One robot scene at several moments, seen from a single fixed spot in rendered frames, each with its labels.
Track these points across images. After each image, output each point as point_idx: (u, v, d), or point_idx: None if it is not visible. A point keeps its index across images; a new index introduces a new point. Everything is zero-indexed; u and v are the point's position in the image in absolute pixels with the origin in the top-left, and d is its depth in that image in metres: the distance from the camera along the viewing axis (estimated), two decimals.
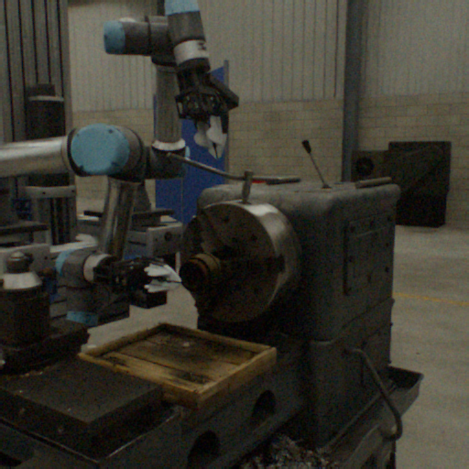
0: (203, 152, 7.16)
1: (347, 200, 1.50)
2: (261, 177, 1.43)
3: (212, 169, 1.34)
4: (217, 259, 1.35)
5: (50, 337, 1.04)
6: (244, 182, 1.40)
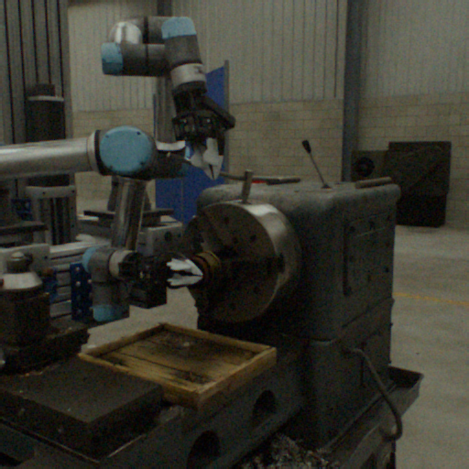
0: None
1: (347, 200, 1.50)
2: (261, 177, 1.43)
3: None
4: (219, 259, 1.36)
5: (50, 337, 1.04)
6: (244, 182, 1.40)
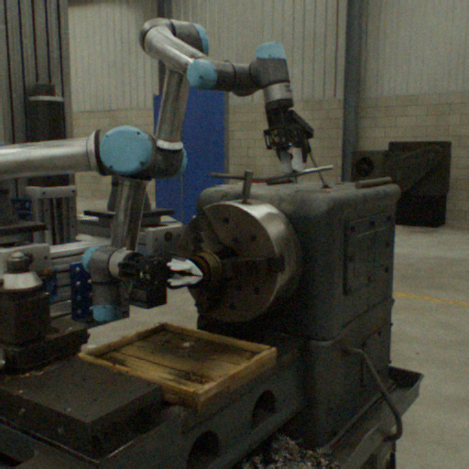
0: (203, 152, 7.16)
1: (347, 200, 1.50)
2: (233, 175, 1.40)
3: (288, 174, 1.45)
4: (218, 258, 1.36)
5: (50, 337, 1.04)
6: (251, 182, 1.42)
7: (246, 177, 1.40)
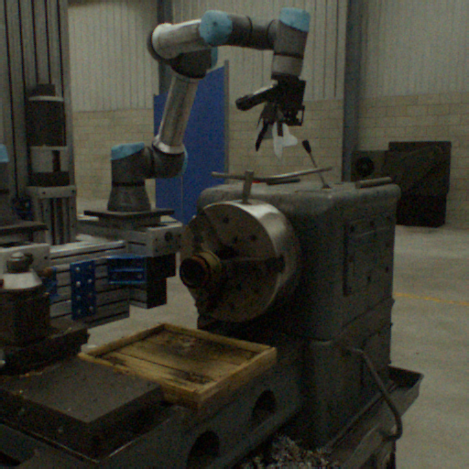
0: (203, 152, 7.16)
1: (347, 200, 1.50)
2: (234, 174, 1.40)
3: (288, 174, 1.45)
4: (218, 258, 1.36)
5: (50, 337, 1.04)
6: (251, 182, 1.42)
7: (247, 177, 1.40)
